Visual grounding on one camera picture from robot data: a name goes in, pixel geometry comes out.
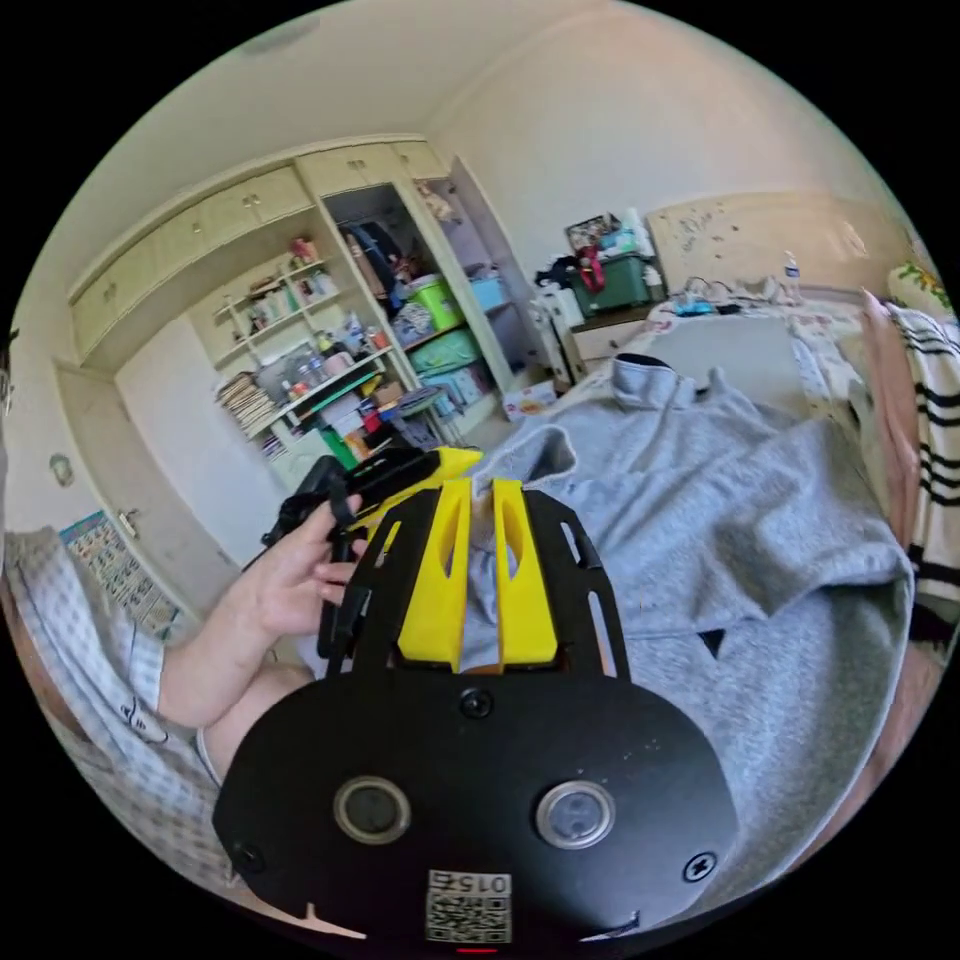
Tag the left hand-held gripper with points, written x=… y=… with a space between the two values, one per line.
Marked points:
x=390 y=471

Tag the white carton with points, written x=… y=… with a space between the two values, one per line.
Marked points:
x=529 y=401

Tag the person's left forearm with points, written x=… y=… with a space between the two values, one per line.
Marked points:
x=217 y=682

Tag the person's left hand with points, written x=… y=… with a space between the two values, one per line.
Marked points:
x=289 y=585

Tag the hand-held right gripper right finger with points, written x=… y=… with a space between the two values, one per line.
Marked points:
x=525 y=615

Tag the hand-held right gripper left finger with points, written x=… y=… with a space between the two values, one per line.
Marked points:
x=439 y=600

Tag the pile of clothes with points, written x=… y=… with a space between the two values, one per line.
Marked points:
x=934 y=420

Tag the person's body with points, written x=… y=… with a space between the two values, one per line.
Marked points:
x=82 y=675

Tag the bed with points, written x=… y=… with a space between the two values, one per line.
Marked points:
x=750 y=352

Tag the cream cupboard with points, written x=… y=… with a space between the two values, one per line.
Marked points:
x=247 y=247

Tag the clear plastic bottle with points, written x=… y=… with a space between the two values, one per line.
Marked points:
x=792 y=274

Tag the gray sweatshirt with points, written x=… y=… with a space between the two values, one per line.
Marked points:
x=735 y=525

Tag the green storage box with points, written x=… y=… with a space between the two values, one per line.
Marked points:
x=611 y=281

